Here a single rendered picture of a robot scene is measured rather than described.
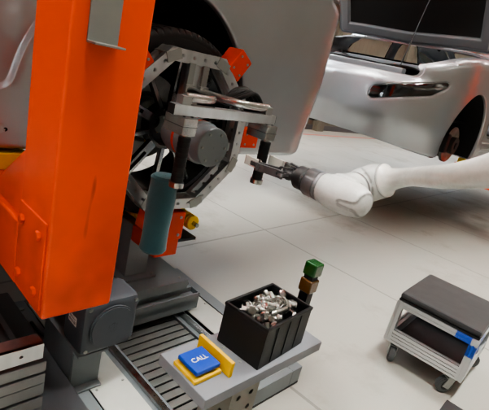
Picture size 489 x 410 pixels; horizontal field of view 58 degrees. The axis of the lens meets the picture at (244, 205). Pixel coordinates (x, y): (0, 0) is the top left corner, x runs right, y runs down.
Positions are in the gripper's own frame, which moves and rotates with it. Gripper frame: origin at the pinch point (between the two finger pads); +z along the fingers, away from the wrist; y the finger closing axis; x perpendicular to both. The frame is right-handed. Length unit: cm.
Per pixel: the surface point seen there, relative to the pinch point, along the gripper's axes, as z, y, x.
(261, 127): 1.1, -2.6, 11.0
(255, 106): 1.7, -7.3, 17.4
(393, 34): 145, 322, 89
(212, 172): 24.7, 2.6, -12.5
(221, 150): 6.0, -13.4, 1.5
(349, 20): 198, 317, 96
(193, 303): 23, 6, -71
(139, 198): 20.5, -31.3, -20.0
